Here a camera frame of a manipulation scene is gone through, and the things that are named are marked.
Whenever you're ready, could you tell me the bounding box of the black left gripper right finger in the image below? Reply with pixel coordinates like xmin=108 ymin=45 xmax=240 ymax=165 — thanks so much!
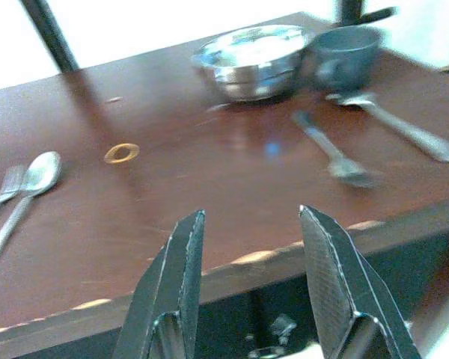
xmin=298 ymin=204 xmax=422 ymax=359

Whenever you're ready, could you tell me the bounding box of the steel spoon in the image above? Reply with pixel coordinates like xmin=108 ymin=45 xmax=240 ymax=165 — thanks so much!
xmin=0 ymin=150 xmax=63 ymax=277
xmin=325 ymin=91 xmax=449 ymax=165

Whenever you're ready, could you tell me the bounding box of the tan rubber ring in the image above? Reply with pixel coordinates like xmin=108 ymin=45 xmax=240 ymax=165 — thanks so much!
xmin=103 ymin=142 xmax=140 ymax=165

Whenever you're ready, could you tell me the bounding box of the black metal post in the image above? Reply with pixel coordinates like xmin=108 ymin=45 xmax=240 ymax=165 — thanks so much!
xmin=336 ymin=0 xmax=400 ymax=27
xmin=20 ymin=0 xmax=79 ymax=74

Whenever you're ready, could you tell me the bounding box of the steel fork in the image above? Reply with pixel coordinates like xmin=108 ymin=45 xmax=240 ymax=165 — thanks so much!
xmin=291 ymin=110 xmax=382 ymax=188
xmin=0 ymin=165 xmax=26 ymax=227

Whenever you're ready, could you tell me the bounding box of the shiny steel bowl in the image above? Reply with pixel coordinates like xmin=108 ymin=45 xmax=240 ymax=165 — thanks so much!
xmin=190 ymin=24 xmax=311 ymax=102

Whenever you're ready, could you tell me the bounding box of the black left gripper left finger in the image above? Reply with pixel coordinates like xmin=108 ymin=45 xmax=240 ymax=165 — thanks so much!
xmin=114 ymin=209 xmax=207 ymax=359

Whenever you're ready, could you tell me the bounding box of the dark grey cup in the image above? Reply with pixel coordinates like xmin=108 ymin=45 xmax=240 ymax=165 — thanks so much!
xmin=302 ymin=25 xmax=385 ymax=93

